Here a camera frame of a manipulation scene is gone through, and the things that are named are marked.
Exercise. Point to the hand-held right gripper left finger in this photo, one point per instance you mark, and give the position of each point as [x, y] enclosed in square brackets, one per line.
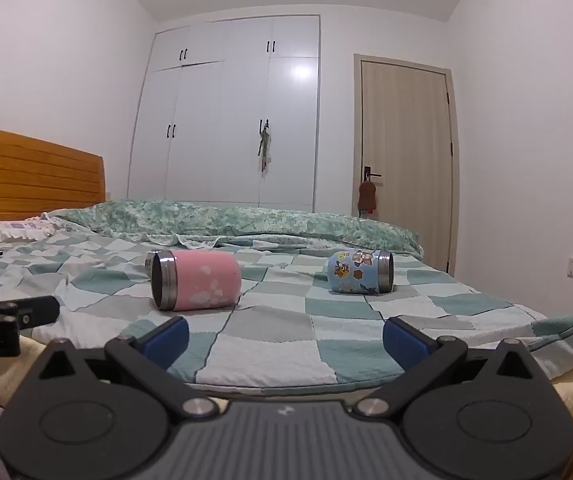
[169, 337]

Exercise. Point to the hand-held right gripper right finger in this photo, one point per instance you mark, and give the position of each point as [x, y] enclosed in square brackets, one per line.
[406, 340]

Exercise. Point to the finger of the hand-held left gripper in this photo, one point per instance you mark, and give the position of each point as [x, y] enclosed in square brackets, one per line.
[39, 310]

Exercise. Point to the pink metal cup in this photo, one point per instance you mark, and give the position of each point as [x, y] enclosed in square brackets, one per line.
[201, 280]

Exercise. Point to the blue cartoon sticker cup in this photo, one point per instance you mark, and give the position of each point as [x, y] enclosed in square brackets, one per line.
[354, 272]

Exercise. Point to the purple floral frilled pillow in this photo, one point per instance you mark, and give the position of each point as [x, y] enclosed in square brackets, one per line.
[1, 231]

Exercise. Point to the checkered green blanket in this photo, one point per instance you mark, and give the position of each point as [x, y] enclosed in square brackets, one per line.
[276, 330]

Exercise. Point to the wooden headboard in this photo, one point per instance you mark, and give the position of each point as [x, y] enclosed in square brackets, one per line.
[26, 180]

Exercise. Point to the green floral quilt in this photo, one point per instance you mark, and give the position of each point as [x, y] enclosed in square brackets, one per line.
[226, 220]

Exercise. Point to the brown hanging bag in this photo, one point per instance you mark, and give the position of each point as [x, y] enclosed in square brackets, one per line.
[367, 197]

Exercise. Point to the beige wooden door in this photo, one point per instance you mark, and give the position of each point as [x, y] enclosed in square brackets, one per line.
[406, 135]

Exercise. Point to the white wardrobe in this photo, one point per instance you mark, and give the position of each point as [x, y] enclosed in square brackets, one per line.
[216, 135]

